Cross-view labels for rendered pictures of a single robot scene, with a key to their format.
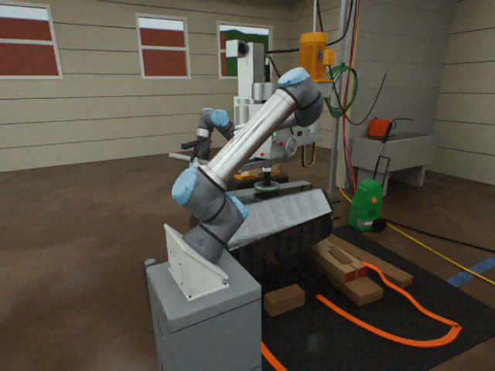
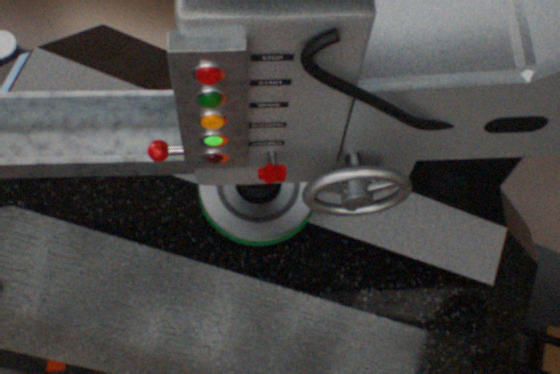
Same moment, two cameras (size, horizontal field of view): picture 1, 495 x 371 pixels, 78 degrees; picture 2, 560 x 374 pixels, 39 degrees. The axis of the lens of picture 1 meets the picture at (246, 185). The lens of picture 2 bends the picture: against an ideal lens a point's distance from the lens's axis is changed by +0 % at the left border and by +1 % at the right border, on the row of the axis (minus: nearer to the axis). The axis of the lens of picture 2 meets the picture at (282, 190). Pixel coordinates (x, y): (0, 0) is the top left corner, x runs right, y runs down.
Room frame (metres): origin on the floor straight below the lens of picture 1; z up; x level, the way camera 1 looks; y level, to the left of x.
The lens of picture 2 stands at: (2.05, -0.55, 2.16)
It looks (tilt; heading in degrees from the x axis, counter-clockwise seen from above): 67 degrees down; 38
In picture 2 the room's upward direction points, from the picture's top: 7 degrees clockwise
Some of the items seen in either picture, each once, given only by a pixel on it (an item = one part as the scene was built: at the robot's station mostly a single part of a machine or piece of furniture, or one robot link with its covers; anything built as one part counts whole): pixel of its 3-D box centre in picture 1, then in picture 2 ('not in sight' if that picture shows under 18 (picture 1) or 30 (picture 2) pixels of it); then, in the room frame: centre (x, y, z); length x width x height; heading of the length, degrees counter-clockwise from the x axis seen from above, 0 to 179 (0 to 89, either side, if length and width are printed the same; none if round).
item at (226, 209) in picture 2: (266, 185); (258, 184); (2.46, -0.17, 0.85); 0.21 x 0.21 x 0.01
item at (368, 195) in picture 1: (368, 192); not in sight; (3.41, -1.43, 0.43); 0.35 x 0.35 x 0.87; 8
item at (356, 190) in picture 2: (288, 146); (354, 169); (2.47, -0.34, 1.18); 0.15 x 0.10 x 0.15; 138
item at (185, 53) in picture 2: (273, 127); (211, 108); (2.33, -0.21, 1.35); 0.08 x 0.03 x 0.28; 138
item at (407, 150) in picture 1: (392, 161); not in sight; (4.93, -2.42, 0.43); 1.30 x 0.62 x 0.86; 119
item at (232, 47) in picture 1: (236, 49); not in sight; (3.25, 0.08, 2.00); 0.20 x 0.18 x 0.15; 23
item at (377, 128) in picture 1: (380, 127); not in sight; (5.05, -2.21, 1.00); 0.50 x 0.22 x 0.33; 119
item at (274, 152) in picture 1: (273, 131); (327, 47); (2.52, -0.22, 1.30); 0.36 x 0.22 x 0.45; 138
